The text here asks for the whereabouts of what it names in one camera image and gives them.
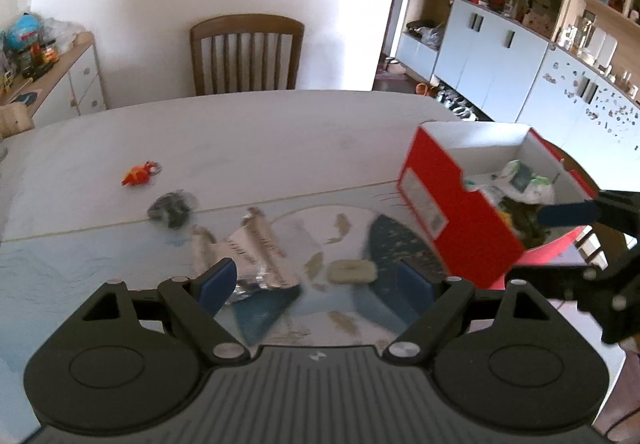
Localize small red toy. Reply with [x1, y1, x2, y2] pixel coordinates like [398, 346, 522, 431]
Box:
[121, 161, 162, 187]

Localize brown wooden slatted chair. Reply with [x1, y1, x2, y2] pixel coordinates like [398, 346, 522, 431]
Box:
[189, 13, 306, 96]

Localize beige eraser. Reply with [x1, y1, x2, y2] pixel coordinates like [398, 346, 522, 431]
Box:
[327, 260, 377, 284]

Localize plastic bag in cabinet nook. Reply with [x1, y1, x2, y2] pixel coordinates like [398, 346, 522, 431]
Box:
[407, 22, 446, 50]

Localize crumpled foil wrapper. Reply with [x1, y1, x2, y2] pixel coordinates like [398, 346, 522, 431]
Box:
[192, 207, 303, 305]

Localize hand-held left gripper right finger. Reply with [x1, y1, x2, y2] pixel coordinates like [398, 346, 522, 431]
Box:
[382, 260, 561, 365]

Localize white plastic bag green print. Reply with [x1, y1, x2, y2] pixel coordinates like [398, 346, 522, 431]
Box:
[492, 159, 557, 205]

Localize dark item in clear wrap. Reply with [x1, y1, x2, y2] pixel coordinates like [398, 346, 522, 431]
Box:
[147, 191, 197, 230]

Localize brown wooden round-back chair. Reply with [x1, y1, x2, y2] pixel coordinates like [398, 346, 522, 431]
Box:
[545, 139, 631, 275]

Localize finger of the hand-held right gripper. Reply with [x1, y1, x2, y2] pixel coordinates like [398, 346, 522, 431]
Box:
[537, 189, 640, 231]
[505, 263, 618, 306]

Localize white sideboard wooden top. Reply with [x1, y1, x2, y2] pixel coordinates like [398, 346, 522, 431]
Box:
[0, 30, 108, 127]

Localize red and white cardboard box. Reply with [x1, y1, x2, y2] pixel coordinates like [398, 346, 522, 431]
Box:
[396, 121, 601, 290]

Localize clear plastic bags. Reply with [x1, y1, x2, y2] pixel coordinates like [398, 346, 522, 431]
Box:
[40, 17, 83, 52]

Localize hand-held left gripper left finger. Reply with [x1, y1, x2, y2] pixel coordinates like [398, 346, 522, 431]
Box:
[82, 258, 251, 365]

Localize white and wood wall cabinet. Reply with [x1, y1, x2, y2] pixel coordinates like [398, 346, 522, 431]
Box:
[395, 0, 640, 165]

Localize row of shoes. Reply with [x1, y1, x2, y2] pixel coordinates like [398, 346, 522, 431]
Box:
[432, 87, 478, 120]

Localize dark jars on sideboard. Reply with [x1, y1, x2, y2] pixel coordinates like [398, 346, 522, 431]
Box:
[20, 39, 61, 75]

